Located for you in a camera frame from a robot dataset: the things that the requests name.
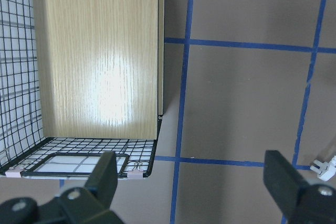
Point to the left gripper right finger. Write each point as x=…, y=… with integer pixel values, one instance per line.
x=287, y=187

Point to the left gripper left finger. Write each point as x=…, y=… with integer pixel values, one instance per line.
x=102, y=182

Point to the wooden board in basket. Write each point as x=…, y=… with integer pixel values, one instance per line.
x=100, y=67

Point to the wire grid basket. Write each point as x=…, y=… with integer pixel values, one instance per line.
x=25, y=151

